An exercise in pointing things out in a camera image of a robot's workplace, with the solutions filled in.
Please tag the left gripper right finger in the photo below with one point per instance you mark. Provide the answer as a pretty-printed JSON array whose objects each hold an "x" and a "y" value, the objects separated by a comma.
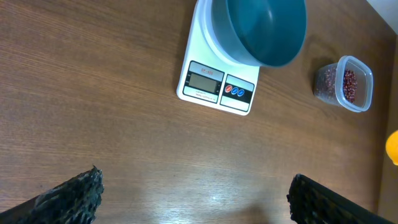
[{"x": 311, "y": 202}]

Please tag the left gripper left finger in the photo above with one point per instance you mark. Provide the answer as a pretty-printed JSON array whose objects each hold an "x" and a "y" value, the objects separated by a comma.
[{"x": 74, "y": 201}]

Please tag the yellow plastic measuring scoop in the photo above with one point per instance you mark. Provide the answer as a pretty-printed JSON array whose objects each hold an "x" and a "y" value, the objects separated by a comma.
[{"x": 392, "y": 147}]

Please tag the white digital kitchen scale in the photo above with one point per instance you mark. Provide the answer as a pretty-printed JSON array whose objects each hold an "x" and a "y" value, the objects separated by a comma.
[{"x": 209, "y": 76}]

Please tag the teal plastic bowl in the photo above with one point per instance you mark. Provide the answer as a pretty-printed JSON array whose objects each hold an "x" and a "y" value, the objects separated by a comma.
[{"x": 267, "y": 33}]

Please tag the clear plastic container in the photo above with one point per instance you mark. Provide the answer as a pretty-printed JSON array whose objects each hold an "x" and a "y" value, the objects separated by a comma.
[{"x": 364, "y": 92}]

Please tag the red beans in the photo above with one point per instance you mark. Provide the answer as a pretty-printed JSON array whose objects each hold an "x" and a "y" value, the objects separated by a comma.
[{"x": 349, "y": 84}]

